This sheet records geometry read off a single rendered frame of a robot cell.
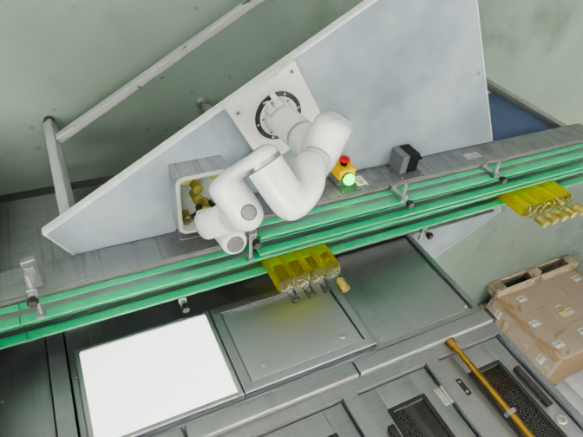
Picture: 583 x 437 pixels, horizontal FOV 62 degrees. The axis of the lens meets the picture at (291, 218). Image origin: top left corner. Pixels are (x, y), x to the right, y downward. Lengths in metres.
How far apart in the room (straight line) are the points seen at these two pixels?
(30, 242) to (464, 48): 1.78
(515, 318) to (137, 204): 4.27
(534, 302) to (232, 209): 4.69
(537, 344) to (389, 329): 3.52
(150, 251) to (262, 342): 0.47
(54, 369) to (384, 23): 1.48
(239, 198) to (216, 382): 0.67
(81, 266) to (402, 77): 1.25
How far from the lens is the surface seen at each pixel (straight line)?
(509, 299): 5.41
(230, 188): 1.07
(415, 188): 1.92
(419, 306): 1.88
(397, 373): 1.67
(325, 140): 1.15
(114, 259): 1.65
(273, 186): 1.01
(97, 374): 1.61
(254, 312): 1.70
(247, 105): 1.47
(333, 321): 1.70
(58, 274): 1.65
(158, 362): 1.60
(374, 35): 1.66
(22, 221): 2.22
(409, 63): 1.80
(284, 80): 1.49
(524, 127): 2.62
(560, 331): 5.39
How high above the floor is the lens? 2.01
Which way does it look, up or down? 42 degrees down
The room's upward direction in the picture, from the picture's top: 144 degrees clockwise
